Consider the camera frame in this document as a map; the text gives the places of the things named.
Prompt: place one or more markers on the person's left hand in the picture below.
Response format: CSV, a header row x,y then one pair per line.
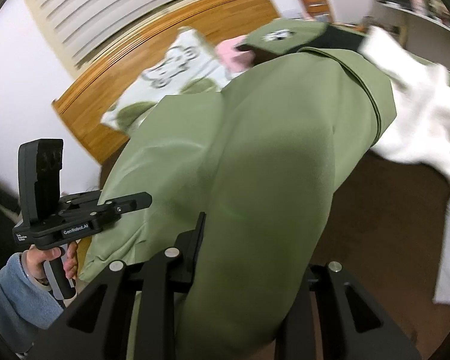
x,y
34,260

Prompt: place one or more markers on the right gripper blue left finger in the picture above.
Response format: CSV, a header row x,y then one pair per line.
x,y
127,303

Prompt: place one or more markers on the green leather jacket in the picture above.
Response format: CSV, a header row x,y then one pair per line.
x,y
262,158

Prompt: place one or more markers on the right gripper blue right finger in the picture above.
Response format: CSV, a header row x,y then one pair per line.
x,y
351,323

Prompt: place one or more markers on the bear print pillow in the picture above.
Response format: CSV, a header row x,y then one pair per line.
x,y
189,66

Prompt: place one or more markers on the wooden headboard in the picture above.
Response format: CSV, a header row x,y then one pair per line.
x,y
86,100

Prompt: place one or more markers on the blue fleece left sleeve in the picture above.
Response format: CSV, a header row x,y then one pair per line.
x,y
26,306

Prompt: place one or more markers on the black garment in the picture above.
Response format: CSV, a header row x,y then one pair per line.
x,y
290,40

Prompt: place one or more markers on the white desk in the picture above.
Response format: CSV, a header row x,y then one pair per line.
x,y
424,37

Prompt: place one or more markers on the white fleece garment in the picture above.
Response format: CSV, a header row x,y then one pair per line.
x,y
420,132

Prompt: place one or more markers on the pink cloth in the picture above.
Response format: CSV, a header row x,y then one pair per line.
x,y
234,60

